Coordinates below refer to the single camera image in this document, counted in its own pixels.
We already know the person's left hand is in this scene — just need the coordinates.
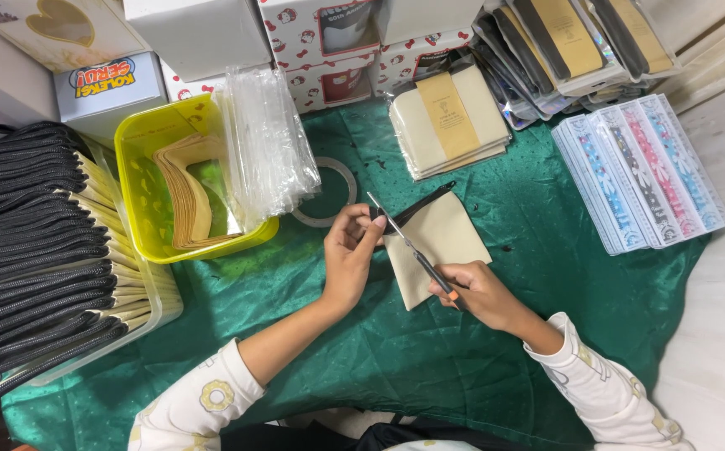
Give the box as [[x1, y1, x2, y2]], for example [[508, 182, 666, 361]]
[[323, 202, 390, 309]]

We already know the person's right hand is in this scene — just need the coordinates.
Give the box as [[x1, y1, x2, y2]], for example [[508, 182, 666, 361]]
[[428, 261, 530, 333]]

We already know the silver thread snips orange handle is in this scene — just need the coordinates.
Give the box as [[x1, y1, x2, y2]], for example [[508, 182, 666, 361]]
[[366, 191, 465, 312]]

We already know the beige pouch with black zipper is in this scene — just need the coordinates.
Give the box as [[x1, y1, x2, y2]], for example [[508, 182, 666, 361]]
[[371, 180, 494, 312]]

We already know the green satin cloth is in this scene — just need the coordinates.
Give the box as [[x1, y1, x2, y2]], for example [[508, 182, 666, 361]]
[[0, 97, 712, 451]]

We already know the clear tape roll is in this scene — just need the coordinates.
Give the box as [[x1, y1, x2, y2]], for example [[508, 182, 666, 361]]
[[290, 156, 359, 229]]

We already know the stack of clear plastic bags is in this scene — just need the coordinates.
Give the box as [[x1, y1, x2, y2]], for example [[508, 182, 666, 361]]
[[211, 64, 323, 234]]

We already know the person's dark clothing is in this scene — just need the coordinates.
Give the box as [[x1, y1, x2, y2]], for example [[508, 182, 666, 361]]
[[220, 413, 529, 451]]

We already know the stack of brown paper bands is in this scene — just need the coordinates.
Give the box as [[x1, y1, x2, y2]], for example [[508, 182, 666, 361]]
[[152, 132, 245, 252]]

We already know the stack of banded beige pouches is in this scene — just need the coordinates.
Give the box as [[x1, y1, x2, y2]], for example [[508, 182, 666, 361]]
[[388, 62, 513, 182]]

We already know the red-print white box with window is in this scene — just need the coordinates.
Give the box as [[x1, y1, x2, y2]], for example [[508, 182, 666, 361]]
[[374, 28, 477, 99], [256, 0, 382, 71], [283, 53, 379, 115]]

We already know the clear plastic container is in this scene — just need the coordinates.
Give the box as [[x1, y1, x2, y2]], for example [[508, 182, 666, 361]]
[[23, 134, 185, 387]]

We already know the stack of clear ruler sets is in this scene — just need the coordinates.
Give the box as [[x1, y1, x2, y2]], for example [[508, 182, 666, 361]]
[[551, 93, 725, 257]]

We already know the yellow plastic bin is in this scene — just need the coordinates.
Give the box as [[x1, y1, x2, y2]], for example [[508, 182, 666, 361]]
[[114, 93, 280, 266]]

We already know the small plain white box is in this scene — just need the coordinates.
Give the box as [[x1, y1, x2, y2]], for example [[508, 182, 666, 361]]
[[374, 0, 486, 46]]

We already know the pile of bagged banded pouches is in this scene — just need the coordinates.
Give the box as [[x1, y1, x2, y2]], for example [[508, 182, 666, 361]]
[[468, 0, 682, 132]]

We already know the large plain white box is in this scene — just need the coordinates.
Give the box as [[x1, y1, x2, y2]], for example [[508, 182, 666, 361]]
[[122, 0, 274, 83]]

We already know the white box with colourful label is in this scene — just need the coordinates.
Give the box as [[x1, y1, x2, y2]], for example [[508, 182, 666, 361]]
[[53, 51, 169, 142]]

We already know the row of black-zippered pouches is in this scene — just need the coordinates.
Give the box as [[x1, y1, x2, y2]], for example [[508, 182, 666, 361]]
[[0, 120, 183, 412]]

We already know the beige box with heart window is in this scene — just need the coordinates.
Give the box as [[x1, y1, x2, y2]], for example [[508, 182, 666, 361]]
[[0, 0, 152, 75]]

